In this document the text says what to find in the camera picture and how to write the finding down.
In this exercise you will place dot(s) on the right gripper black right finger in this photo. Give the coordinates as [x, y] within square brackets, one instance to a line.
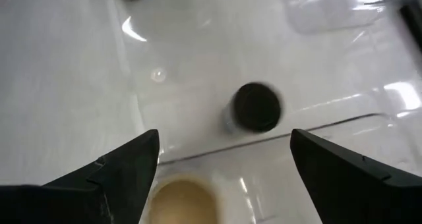
[356, 191]

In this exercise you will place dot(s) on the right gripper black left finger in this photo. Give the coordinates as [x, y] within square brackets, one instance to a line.
[99, 191]

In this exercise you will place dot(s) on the furikake jar tan lid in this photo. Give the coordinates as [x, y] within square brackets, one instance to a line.
[183, 204]

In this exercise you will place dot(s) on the black-lid spice jar blue label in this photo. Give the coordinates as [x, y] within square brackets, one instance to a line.
[257, 107]

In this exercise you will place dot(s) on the clear plastic storage bin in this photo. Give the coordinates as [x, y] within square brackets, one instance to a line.
[329, 13]
[263, 184]

